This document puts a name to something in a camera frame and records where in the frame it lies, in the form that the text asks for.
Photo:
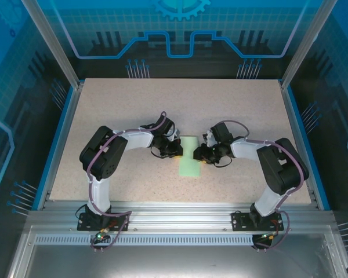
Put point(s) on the light green paper sheet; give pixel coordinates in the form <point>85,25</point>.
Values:
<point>190,169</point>

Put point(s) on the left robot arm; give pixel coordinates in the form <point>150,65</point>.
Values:
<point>104,156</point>

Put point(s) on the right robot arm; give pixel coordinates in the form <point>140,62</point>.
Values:
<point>281,168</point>

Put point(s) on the blue table side strip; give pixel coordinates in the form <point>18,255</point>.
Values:
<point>54,147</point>
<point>304,136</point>

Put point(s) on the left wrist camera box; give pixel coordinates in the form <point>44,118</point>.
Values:
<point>176,135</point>

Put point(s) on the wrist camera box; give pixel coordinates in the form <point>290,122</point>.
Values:
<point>210,139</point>
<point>176,135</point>

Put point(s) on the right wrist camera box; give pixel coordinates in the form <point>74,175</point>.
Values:
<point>210,139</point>

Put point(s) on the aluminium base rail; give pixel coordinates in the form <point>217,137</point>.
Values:
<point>177,214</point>

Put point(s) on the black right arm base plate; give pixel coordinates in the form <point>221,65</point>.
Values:
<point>237,221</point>

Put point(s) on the aluminium table side rail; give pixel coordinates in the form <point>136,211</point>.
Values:
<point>298,139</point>
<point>62,144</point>

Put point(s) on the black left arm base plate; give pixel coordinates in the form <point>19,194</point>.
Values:
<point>82,224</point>

